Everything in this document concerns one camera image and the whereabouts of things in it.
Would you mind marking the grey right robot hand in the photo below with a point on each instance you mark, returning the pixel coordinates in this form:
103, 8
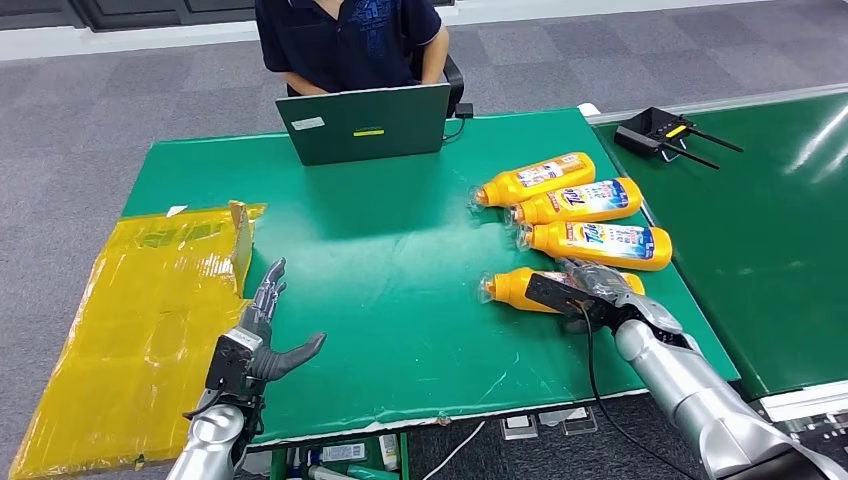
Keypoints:
606, 281

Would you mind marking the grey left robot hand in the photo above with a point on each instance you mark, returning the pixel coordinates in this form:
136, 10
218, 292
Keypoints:
266, 308

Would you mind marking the orange detergent bottle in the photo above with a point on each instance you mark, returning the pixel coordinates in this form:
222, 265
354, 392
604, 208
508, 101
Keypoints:
510, 288
596, 245
536, 179
583, 202

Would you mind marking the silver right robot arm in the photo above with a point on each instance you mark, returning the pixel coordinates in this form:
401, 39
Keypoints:
689, 391

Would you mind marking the person's right forearm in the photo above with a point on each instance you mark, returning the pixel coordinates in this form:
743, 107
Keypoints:
308, 85

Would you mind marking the person's left forearm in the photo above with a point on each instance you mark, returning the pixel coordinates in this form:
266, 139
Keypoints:
436, 60

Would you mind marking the white bottle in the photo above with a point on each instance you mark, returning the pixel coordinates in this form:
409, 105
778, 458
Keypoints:
389, 454

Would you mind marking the green bottle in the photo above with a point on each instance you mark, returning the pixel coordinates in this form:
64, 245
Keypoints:
371, 473

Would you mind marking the green table mat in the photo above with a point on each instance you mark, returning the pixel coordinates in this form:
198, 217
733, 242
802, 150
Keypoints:
371, 252

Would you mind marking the white paper scrap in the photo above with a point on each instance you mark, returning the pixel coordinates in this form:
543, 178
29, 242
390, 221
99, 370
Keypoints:
176, 210

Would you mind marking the yellow taped flattened cardboard box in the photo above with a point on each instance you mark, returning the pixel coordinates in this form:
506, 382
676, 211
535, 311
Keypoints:
132, 331

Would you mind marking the wide floor socket plate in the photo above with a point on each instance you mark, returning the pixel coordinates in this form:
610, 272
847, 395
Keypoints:
570, 422

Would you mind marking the black remote controller with antennas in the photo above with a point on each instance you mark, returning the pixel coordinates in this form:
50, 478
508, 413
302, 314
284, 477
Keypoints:
646, 131

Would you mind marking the green conveyor belt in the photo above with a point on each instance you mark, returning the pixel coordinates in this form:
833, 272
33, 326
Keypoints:
762, 252

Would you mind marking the white labelled box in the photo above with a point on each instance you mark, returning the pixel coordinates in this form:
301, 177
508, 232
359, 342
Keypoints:
343, 452

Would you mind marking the small floor socket plate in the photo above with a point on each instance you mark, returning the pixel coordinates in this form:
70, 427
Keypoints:
520, 428

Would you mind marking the white tube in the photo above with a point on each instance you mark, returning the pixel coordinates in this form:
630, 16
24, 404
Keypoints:
324, 472

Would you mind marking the dark green laptop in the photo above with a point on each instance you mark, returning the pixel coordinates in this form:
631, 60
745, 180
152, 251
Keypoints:
364, 126

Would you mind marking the black power adapter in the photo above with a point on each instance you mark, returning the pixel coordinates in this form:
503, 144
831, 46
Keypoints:
464, 110

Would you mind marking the black office chair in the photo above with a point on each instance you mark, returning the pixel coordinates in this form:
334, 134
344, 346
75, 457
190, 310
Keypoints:
456, 83

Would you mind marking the person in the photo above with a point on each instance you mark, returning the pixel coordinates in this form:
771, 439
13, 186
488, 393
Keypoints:
344, 40

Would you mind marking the dark cabinet doors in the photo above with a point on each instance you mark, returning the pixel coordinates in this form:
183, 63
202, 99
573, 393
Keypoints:
132, 10

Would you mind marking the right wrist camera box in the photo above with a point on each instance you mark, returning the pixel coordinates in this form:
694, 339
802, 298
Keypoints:
553, 295

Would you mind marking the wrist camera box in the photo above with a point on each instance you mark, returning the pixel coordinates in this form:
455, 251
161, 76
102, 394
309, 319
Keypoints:
553, 295
230, 368

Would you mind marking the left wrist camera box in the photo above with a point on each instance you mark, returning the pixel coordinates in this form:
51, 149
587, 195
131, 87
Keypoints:
230, 368

